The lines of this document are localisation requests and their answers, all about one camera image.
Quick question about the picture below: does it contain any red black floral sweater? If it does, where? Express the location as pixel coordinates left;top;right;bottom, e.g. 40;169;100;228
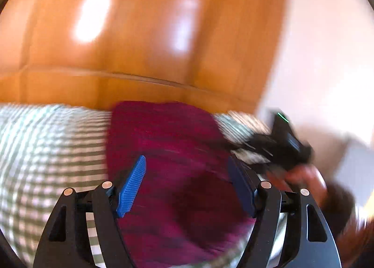
106;101;254;267

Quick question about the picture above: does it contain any dark sleeve forearm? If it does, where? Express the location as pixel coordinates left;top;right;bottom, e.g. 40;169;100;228
321;182;373;267

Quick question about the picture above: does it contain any person's right hand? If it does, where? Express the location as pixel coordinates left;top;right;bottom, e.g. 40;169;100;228
266;165;328;206

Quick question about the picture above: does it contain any green white checkered bedsheet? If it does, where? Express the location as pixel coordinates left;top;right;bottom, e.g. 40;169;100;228
1;104;270;267

